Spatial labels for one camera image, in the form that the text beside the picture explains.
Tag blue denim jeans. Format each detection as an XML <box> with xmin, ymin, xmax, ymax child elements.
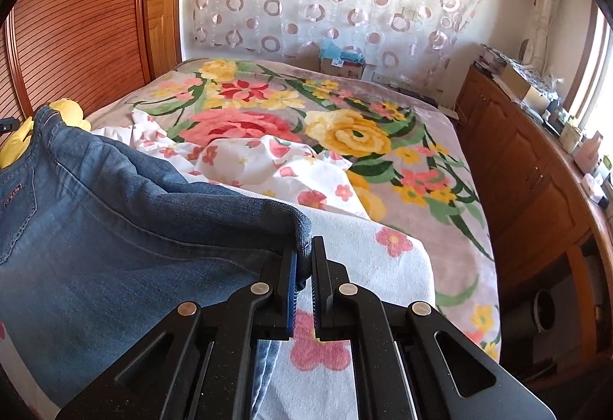
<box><xmin>1</xmin><ymin>107</ymin><xmax>311</xmax><ymax>407</ymax></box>

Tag white strawberry flower bedsheet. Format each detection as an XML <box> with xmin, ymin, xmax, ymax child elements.
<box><xmin>1</xmin><ymin>130</ymin><xmax>434</xmax><ymax>419</ymax></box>

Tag floral blanket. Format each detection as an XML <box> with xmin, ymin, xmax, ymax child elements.
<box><xmin>89</xmin><ymin>58</ymin><xmax>502</xmax><ymax>358</ymax></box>

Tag wooden side cabinet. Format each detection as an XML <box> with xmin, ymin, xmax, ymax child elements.
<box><xmin>455</xmin><ymin>66</ymin><xmax>612</xmax><ymax>386</ymax></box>

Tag cardboard box with blue bag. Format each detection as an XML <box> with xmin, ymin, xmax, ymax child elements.
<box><xmin>318</xmin><ymin>38</ymin><xmax>366</xmax><ymax>80</ymax></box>

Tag yellow Pikachu plush toy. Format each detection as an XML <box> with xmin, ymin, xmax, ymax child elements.
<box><xmin>0</xmin><ymin>98</ymin><xmax>93</xmax><ymax>170</ymax></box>

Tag cardboard box on cabinet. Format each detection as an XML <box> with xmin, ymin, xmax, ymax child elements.
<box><xmin>499</xmin><ymin>64</ymin><xmax>550</xmax><ymax>114</ymax></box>

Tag white jar on cabinet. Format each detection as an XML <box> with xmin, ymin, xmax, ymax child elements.
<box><xmin>559</xmin><ymin>121</ymin><xmax>582</xmax><ymax>155</ymax></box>

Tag pink bottle on cabinet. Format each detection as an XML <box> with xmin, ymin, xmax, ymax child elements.
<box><xmin>574</xmin><ymin>131</ymin><xmax>603</xmax><ymax>174</ymax></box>

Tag wooden louvered wardrobe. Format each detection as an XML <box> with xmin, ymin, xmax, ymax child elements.
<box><xmin>1</xmin><ymin>0</ymin><xmax>181</xmax><ymax>119</ymax></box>

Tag window with wooden frame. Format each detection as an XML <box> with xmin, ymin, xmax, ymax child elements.
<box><xmin>563</xmin><ymin>1</ymin><xmax>612</xmax><ymax>131</ymax></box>

